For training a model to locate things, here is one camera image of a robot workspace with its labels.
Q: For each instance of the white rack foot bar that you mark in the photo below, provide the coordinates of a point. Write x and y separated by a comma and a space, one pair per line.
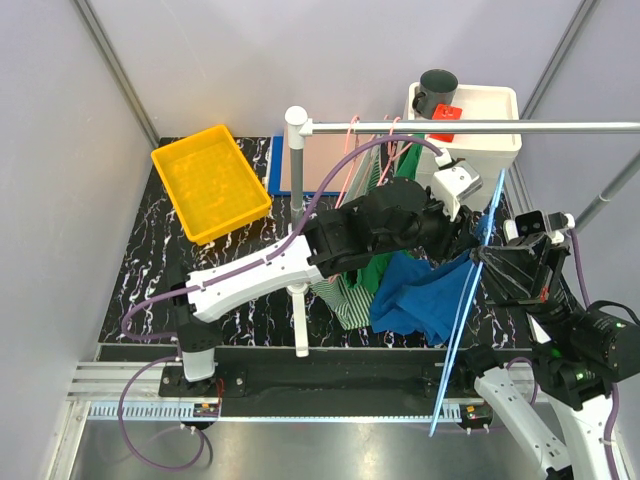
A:
298, 293

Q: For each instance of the blue framed pink board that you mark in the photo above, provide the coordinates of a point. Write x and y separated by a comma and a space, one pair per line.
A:
321, 154

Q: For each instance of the blue tank top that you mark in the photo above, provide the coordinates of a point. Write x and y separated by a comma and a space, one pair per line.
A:
414, 297

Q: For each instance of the metal clothes rail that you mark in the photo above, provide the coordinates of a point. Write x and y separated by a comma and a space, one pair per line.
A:
470, 127

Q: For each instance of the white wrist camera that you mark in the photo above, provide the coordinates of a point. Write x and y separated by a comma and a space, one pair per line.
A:
554, 225
452, 185

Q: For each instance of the light blue wire hanger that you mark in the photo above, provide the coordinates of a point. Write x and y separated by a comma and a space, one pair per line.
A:
466, 299

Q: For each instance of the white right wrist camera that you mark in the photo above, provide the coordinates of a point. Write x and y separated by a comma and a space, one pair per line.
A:
554, 225

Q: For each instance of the red plastic block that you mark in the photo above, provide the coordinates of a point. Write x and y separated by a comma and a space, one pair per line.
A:
444, 112

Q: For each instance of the black marbled mat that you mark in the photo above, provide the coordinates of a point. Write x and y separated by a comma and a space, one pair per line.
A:
157, 242

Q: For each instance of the white drawer unit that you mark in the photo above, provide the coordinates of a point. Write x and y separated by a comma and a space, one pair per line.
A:
488, 154

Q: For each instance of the dark grey mug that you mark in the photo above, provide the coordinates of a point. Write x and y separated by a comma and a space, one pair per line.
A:
436, 86

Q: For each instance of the pink wire hanger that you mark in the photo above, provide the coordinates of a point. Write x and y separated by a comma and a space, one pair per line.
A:
392, 154
355, 167

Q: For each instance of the white grey rack post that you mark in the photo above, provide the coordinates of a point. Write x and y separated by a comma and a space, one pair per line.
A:
296, 117

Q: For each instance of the green white striped tank top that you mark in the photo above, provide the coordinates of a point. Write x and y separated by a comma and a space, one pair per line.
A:
351, 306

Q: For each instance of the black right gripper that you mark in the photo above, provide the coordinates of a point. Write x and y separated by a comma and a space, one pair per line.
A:
522, 271

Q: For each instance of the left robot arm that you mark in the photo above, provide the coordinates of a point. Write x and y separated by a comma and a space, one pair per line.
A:
400, 215

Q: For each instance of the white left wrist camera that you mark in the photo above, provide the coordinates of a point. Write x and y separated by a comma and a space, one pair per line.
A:
452, 185

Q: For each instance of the yellow plastic bin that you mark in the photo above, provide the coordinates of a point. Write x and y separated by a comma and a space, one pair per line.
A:
213, 188

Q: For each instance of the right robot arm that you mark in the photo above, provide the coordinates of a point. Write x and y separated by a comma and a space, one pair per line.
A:
588, 353

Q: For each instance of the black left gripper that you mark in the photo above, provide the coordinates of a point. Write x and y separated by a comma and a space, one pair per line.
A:
455, 236

